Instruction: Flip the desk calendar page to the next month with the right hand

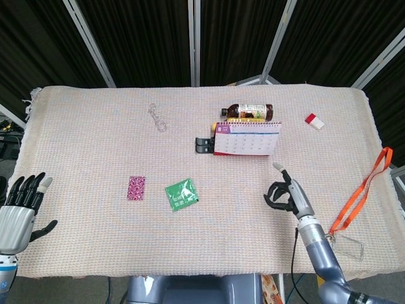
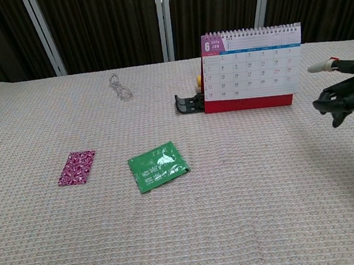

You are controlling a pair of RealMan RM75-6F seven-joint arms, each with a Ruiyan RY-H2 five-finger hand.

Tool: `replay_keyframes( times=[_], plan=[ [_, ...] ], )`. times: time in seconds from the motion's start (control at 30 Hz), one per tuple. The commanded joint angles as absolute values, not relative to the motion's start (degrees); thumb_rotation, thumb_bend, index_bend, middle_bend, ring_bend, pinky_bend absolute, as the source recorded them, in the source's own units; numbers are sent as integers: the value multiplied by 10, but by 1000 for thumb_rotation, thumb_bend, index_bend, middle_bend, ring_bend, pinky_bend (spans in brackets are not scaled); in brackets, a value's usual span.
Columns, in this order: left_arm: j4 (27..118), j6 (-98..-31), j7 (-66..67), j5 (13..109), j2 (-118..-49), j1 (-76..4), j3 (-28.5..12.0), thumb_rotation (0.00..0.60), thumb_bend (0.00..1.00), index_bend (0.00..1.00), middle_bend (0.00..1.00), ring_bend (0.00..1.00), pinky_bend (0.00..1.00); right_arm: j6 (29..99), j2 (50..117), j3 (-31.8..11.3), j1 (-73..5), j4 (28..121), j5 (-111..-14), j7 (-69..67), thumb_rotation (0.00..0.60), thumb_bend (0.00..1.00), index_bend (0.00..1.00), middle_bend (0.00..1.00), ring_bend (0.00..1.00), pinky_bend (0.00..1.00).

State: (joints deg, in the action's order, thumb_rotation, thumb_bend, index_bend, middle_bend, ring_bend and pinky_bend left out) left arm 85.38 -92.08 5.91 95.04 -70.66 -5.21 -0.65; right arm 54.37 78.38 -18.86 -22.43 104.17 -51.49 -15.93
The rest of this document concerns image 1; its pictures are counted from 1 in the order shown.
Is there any beige woven tablecloth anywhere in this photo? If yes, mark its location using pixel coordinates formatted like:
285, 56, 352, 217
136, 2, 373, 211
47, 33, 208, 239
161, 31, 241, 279
11, 83, 405, 280

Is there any orange lanyard strap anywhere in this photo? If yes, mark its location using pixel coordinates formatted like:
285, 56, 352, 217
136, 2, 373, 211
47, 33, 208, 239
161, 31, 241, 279
328, 146, 394, 237

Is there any red and white small box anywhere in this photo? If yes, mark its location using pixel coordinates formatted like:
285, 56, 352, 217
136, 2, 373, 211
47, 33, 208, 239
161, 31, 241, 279
304, 112, 325, 130

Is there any magenta patterned card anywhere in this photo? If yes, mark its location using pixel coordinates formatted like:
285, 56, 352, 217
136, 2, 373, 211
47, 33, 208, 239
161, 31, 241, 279
126, 175, 147, 202

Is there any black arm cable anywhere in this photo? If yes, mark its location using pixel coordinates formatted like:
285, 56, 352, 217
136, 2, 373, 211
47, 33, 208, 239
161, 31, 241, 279
290, 227, 307, 304

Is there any clear badge holder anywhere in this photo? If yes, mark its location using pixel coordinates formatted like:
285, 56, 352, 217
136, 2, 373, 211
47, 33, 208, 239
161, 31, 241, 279
330, 233, 365, 262

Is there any black plastic phone stand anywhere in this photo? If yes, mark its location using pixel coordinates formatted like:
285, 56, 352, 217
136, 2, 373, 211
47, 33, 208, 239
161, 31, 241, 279
194, 136, 217, 155

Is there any red desk flip calendar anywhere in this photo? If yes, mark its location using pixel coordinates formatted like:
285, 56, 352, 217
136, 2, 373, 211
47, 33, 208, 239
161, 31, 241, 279
213, 122, 283, 157

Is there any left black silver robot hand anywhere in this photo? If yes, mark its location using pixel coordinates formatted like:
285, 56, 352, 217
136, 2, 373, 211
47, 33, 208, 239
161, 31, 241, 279
0, 172, 59, 256

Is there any brown tea bottle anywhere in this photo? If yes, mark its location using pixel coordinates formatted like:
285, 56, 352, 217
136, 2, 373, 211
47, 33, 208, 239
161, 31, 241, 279
220, 103, 275, 122

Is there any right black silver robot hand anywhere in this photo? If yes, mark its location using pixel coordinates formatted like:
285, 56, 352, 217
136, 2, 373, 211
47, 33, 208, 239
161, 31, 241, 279
263, 162, 317, 220

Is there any grey partition frame post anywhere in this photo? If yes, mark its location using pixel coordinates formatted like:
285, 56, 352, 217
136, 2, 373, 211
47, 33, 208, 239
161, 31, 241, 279
187, 0, 201, 87
61, 0, 116, 89
235, 0, 299, 86
350, 24, 405, 90

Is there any green tea sachet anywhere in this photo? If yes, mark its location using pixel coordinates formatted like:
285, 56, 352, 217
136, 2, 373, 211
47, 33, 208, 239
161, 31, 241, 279
164, 177, 201, 213

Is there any grey robot torso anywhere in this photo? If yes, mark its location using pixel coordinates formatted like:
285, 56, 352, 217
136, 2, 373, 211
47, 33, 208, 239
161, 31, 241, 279
125, 274, 264, 304

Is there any orange patterned bag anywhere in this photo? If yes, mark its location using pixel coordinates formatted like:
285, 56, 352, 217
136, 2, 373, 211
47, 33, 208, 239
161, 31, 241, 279
261, 274, 284, 304

